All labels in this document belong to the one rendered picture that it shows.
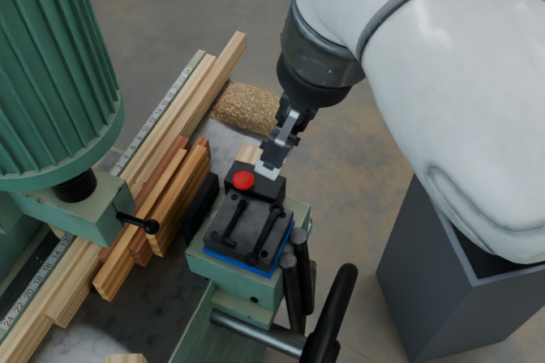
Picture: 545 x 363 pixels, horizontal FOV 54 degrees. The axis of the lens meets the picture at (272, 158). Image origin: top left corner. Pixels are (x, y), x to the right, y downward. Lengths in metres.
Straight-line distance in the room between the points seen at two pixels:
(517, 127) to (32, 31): 0.33
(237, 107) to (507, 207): 0.68
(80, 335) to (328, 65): 0.53
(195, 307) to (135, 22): 1.96
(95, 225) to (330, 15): 0.41
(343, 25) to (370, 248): 1.51
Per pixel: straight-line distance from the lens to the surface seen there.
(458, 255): 1.21
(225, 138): 0.93
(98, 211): 0.68
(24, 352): 0.80
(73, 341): 0.81
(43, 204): 0.72
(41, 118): 0.49
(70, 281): 0.80
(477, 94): 0.31
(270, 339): 0.84
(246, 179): 0.73
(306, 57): 0.45
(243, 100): 0.93
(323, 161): 2.01
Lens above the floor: 1.63
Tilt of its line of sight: 55 degrees down
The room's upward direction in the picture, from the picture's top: straight up
